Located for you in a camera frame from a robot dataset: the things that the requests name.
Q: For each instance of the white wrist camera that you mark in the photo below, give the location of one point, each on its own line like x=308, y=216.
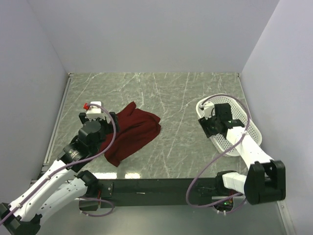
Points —
x=207, y=109
x=93, y=112

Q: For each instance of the aluminium frame rail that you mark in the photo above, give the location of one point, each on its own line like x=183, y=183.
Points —
x=55, y=128

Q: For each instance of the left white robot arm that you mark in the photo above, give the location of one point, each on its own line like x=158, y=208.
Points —
x=63, y=182

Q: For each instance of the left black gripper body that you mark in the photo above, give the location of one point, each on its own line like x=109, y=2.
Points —
x=106, y=128

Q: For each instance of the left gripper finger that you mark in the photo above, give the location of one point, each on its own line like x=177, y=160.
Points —
x=82, y=117
x=115, y=119

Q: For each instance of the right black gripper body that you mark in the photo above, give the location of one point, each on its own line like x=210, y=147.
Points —
x=213, y=121

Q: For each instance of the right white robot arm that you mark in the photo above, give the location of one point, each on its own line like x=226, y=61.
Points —
x=266, y=178

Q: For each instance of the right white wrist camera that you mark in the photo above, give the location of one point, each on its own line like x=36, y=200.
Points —
x=207, y=109

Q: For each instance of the dark red t-shirt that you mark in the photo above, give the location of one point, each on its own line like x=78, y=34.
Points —
x=137, y=128

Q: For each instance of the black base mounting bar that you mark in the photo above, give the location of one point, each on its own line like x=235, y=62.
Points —
x=157, y=192

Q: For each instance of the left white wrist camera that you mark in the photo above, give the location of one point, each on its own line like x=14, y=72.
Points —
x=93, y=112

